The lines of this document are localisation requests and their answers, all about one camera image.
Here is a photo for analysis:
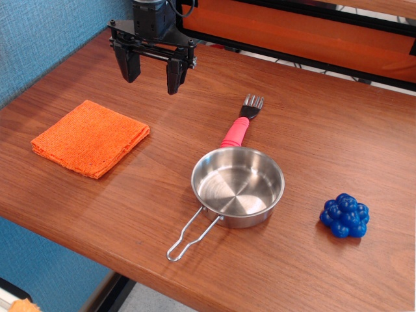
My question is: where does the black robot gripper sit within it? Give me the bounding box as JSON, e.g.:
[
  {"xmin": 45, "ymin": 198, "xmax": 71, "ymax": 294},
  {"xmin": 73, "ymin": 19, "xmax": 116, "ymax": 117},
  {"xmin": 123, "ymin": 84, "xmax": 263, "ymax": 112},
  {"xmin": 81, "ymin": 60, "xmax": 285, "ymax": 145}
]
[{"xmin": 107, "ymin": 1, "xmax": 196, "ymax": 95}]

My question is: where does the blue plastic grape bunch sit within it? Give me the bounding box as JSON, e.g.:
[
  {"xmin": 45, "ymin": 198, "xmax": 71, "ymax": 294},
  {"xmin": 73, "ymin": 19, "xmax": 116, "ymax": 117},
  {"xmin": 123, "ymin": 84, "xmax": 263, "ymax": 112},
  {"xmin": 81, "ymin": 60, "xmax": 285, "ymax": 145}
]
[{"xmin": 319, "ymin": 193, "xmax": 370, "ymax": 239}]

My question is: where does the stainless steel pan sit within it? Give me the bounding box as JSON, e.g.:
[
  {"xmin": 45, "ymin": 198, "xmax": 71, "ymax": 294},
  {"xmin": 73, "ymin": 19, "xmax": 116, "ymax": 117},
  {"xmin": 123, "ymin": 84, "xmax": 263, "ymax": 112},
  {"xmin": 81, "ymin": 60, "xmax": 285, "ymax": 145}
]
[{"xmin": 166, "ymin": 147, "xmax": 285, "ymax": 263}]

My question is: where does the folded orange cloth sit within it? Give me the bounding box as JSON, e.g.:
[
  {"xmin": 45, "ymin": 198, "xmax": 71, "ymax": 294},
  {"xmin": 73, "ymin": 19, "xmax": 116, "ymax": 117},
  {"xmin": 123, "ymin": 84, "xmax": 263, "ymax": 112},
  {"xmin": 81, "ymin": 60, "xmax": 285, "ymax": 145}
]
[{"xmin": 31, "ymin": 100, "xmax": 150, "ymax": 179}]

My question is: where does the orange object bottom left corner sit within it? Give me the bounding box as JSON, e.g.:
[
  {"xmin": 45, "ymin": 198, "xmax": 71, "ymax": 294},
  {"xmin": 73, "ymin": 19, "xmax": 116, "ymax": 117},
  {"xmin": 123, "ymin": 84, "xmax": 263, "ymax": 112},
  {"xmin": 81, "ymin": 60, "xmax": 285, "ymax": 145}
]
[{"xmin": 8, "ymin": 299, "xmax": 41, "ymax": 312}]

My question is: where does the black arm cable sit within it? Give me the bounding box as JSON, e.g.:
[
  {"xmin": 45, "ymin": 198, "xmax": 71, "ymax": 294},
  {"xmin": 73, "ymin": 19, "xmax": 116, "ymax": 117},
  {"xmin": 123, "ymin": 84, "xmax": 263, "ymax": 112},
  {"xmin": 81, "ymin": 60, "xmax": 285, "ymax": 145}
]
[{"xmin": 167, "ymin": 0, "xmax": 196, "ymax": 18}]

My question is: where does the fork with pink handle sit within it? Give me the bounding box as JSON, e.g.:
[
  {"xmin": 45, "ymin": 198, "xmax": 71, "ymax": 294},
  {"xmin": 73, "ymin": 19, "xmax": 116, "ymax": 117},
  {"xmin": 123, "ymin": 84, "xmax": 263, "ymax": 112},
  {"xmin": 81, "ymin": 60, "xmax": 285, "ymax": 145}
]
[{"xmin": 220, "ymin": 94, "xmax": 264, "ymax": 148}]

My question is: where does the black table leg frame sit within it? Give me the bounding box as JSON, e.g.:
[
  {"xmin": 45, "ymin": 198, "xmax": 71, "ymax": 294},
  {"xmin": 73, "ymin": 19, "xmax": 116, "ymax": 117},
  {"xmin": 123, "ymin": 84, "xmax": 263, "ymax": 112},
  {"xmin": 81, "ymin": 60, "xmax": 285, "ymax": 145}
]
[{"xmin": 79, "ymin": 270, "xmax": 136, "ymax": 312}]

